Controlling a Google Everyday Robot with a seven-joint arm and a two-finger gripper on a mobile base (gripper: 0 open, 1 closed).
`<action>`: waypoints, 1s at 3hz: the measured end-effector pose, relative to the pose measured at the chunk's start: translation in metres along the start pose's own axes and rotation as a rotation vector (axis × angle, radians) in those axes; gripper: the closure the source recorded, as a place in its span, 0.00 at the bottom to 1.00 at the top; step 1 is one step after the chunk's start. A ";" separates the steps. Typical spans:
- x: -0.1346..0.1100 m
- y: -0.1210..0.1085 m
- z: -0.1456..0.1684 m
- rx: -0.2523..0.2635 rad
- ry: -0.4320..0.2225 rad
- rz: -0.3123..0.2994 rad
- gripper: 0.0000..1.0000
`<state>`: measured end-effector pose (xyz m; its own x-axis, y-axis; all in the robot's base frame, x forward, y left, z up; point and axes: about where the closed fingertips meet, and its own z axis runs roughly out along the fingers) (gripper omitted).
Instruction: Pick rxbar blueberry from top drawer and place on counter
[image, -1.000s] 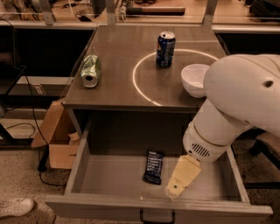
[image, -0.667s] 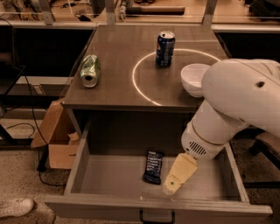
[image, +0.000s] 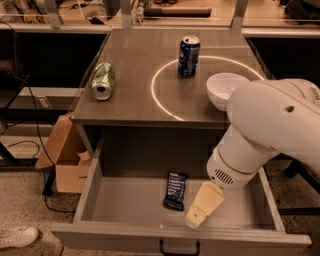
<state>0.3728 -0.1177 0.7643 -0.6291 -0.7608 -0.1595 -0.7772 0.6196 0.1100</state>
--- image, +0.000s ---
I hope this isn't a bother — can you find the black floor cable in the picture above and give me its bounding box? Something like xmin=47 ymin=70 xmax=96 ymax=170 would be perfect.
xmin=0 ymin=19 xmax=77 ymax=214

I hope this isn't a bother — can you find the white ceramic bowl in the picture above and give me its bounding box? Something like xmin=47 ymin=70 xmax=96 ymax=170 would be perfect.
xmin=206 ymin=72 xmax=248 ymax=111

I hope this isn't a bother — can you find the grey open drawer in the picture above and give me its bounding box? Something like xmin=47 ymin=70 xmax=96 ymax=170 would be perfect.
xmin=52 ymin=130 xmax=311 ymax=256

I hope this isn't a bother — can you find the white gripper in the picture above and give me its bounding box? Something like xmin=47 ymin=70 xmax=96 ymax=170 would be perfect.
xmin=184 ymin=146 xmax=259 ymax=230

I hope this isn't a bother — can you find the blue pepsi can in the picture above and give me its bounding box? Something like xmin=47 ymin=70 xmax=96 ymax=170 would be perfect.
xmin=178 ymin=35 xmax=200 ymax=78

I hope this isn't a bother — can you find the white sneaker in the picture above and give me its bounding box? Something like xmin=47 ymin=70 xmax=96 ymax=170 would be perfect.
xmin=0 ymin=226 xmax=39 ymax=249

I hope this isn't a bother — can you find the grey metal counter cabinet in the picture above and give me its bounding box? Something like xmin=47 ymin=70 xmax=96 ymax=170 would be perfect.
xmin=70 ymin=27 xmax=295 ymax=161

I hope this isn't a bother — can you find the dark blue rxbar wrapper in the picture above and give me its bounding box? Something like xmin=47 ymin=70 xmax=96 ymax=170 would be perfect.
xmin=163 ymin=172 xmax=187 ymax=211

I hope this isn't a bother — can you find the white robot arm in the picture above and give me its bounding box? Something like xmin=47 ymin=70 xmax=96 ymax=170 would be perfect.
xmin=185 ymin=79 xmax=320 ymax=229

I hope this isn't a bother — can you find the black chair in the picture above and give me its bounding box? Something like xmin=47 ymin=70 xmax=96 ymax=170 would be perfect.
xmin=278 ymin=159 xmax=320 ymax=216

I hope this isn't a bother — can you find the black drawer handle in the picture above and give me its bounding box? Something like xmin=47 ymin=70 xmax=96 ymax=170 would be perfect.
xmin=159 ymin=240 xmax=201 ymax=256

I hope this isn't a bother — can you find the brown cardboard box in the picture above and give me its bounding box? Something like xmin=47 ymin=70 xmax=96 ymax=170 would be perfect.
xmin=35 ymin=114 xmax=91 ymax=193

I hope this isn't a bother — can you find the green crushed soda can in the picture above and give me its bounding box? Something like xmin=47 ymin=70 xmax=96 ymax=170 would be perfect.
xmin=91 ymin=63 xmax=115 ymax=100

